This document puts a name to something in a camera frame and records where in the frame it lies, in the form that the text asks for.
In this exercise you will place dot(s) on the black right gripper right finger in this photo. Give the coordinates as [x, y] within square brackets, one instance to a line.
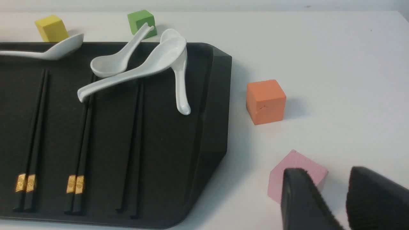
[375, 202]

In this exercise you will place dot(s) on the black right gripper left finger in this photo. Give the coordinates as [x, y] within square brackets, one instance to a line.
[302, 205]

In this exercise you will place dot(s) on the black chopstick gold band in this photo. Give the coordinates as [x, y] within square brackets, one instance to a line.
[72, 177]
[22, 178]
[77, 208]
[29, 202]

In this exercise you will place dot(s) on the pink wooden cube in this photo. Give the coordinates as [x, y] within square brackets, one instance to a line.
[294, 159]

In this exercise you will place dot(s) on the orange wooden cube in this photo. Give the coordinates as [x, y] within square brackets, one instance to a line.
[265, 101]

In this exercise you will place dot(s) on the plain black chopstick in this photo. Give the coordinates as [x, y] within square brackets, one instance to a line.
[134, 181]
[119, 204]

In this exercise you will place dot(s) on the white ceramic spoon underneath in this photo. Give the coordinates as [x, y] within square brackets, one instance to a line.
[179, 67]

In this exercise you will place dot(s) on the black rectangular tray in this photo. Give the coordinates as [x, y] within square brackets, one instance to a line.
[179, 154]

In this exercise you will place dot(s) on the small white ceramic spoon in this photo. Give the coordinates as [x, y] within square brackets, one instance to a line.
[110, 65]

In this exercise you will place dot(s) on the green wooden cube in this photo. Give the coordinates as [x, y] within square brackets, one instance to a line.
[138, 18]

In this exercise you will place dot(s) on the white ceramic spoon far left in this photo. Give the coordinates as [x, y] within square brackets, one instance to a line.
[56, 52]

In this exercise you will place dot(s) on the yellow wooden cube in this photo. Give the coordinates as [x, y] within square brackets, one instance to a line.
[51, 29]

